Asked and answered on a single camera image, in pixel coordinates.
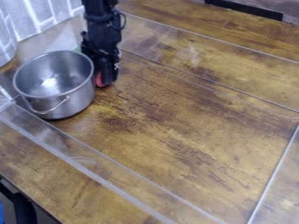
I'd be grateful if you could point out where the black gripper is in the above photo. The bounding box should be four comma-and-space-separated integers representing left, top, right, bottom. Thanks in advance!
79, 0, 125, 88

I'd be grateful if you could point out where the pink spoon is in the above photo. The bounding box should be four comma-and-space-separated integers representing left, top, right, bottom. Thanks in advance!
95, 72, 107, 88

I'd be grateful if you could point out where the stainless steel pot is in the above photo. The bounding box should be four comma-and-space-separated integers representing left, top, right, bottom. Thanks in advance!
14, 51, 97, 120

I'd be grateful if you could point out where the white patterned curtain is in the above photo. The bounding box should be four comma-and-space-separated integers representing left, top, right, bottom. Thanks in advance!
0, 0, 85, 67

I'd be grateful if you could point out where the clear acrylic table barrier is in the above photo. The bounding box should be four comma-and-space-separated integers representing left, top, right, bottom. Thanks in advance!
0, 16, 299, 224

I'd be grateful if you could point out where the black bar at back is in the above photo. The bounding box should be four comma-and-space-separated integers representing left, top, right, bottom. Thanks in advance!
205, 0, 285, 21

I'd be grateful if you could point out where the black table leg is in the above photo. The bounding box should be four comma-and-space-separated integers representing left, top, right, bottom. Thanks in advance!
0, 182, 38, 224

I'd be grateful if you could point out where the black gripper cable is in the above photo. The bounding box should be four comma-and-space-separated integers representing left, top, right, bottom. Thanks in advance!
110, 10, 127, 32

